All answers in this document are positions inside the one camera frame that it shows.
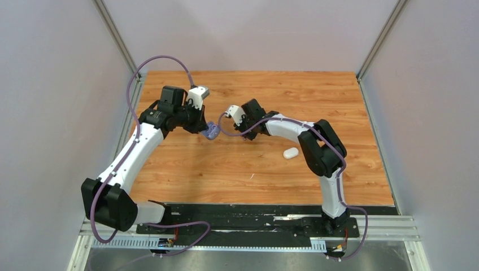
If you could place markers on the blue-grey earbud case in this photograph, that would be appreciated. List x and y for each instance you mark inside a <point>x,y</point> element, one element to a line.
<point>212,131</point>

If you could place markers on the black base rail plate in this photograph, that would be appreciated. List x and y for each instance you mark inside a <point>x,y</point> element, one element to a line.
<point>249,225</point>

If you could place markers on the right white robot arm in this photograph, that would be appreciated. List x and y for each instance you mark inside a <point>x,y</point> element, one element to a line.
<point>321,147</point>

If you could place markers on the right aluminium frame post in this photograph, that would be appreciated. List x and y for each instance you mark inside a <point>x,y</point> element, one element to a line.
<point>395,14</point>

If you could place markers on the white earbud charging case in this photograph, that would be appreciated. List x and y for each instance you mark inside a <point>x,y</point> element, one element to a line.
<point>291,153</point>

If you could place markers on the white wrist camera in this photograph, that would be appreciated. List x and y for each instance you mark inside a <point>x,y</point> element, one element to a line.
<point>196,96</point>
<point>236,113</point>

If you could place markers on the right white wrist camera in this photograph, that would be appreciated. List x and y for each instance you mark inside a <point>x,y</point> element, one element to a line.
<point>236,113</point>

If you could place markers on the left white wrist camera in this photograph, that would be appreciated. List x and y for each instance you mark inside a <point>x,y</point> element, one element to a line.
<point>196,96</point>

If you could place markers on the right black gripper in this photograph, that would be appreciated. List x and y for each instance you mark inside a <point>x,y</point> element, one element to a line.
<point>240,128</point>

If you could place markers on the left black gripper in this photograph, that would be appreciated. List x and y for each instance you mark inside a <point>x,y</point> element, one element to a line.
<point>200,124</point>

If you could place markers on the left aluminium frame post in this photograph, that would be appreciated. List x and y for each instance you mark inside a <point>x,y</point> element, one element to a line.
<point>115,34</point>

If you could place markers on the aluminium frame post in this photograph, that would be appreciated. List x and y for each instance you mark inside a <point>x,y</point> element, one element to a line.
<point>115,34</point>
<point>395,14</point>

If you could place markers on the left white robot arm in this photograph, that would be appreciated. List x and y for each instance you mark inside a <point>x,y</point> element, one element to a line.
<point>106,198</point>

